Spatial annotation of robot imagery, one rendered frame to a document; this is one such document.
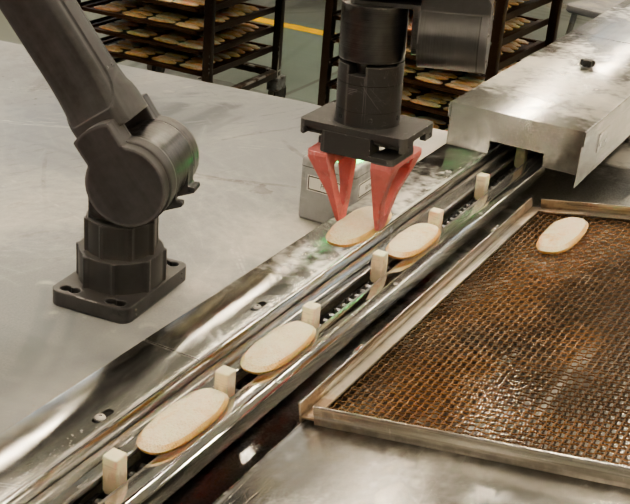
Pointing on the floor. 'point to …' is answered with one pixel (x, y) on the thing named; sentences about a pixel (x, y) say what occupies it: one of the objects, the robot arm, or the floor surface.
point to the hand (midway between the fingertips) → (360, 215)
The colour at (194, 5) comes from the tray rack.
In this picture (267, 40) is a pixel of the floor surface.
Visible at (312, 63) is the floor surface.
